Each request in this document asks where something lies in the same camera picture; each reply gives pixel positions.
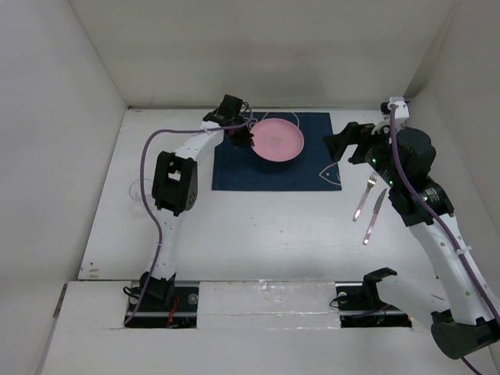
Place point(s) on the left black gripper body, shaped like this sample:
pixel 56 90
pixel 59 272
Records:
pixel 237 121

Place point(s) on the pink plastic plate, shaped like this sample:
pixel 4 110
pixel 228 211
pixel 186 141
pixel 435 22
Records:
pixel 277 140

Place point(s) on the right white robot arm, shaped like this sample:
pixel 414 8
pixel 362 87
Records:
pixel 467 319

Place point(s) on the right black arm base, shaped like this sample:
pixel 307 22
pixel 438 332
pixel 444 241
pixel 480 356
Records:
pixel 360 306

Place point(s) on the silver knife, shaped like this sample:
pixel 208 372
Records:
pixel 376 210

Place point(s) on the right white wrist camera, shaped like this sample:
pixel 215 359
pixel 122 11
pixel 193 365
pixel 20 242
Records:
pixel 401 110

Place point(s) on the dark blue cloth placemat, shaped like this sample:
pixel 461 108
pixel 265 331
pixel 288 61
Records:
pixel 240 169

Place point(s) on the silver fork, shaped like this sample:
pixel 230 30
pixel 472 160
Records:
pixel 371 183

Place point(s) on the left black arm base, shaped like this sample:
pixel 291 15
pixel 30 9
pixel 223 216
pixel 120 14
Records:
pixel 181 312

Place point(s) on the clear plastic cup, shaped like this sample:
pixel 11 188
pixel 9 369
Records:
pixel 135 190

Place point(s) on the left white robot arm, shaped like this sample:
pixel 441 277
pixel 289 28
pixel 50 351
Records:
pixel 175 186

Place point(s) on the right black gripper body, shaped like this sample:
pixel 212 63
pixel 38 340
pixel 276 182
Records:
pixel 375 148

